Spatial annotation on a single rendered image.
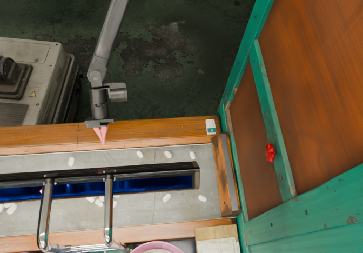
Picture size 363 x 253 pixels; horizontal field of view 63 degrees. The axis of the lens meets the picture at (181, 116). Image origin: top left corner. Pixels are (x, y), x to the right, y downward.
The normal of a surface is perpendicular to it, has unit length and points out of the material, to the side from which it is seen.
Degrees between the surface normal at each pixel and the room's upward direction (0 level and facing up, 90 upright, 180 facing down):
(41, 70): 0
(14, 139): 0
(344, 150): 90
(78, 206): 0
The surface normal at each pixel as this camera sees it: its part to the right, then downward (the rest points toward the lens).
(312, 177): -1.00, 0.05
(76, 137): 0.05, -0.44
